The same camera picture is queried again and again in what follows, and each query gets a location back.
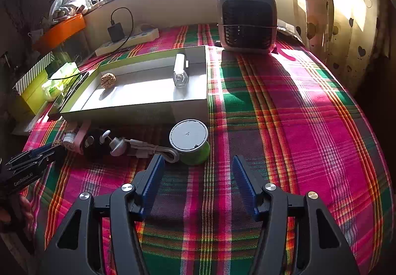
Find thin black cable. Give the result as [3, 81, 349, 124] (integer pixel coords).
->
[48, 70, 90, 80]

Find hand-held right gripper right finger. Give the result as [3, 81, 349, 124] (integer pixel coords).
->
[232, 155, 361, 275]

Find green striped box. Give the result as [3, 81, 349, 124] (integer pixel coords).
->
[12, 52, 56, 114]

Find grey ball mount with knob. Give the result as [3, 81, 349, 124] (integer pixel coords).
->
[99, 130, 130, 157]

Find green spool with white top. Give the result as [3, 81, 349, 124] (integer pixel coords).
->
[169, 119, 211, 166]

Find black charger adapter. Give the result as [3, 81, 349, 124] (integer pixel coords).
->
[108, 23, 126, 43]

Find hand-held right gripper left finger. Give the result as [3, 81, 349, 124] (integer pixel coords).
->
[40, 154, 166, 275]

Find heart print curtain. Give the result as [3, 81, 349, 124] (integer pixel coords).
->
[286, 0, 390, 93]

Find white power plug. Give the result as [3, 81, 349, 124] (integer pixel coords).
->
[131, 24, 155, 34]

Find beige desktop air cooler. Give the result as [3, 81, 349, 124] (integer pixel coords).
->
[216, 0, 278, 54]

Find black charger cable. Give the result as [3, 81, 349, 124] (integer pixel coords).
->
[110, 8, 134, 43]

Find small silver rectangular device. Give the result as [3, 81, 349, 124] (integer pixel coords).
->
[173, 53, 190, 87]

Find pink strap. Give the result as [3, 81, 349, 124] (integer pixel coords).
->
[73, 120, 92, 155]

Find green tissue pack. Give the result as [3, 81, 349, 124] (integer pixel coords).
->
[45, 62, 79, 101]

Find shallow grey cardboard box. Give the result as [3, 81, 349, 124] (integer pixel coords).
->
[60, 45, 211, 125]

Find orange box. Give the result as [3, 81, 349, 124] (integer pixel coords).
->
[32, 13, 86, 53]

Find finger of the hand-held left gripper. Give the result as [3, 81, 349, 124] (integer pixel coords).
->
[4, 149, 67, 174]
[8, 142, 62, 162]

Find white power strip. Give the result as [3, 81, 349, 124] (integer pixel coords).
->
[94, 26, 160, 57]

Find person's left hand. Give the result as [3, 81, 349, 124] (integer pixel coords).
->
[0, 194, 34, 233]

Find plaid blanket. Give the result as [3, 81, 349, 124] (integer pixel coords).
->
[22, 24, 387, 275]

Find plastic bags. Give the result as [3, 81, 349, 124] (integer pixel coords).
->
[49, 0, 89, 23]

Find white usb cable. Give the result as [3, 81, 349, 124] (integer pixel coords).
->
[128, 138, 180, 164]

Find black round dotted object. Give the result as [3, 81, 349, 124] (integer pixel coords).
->
[82, 128, 113, 161]

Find black flat tablet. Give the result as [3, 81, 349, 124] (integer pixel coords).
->
[48, 72, 90, 119]

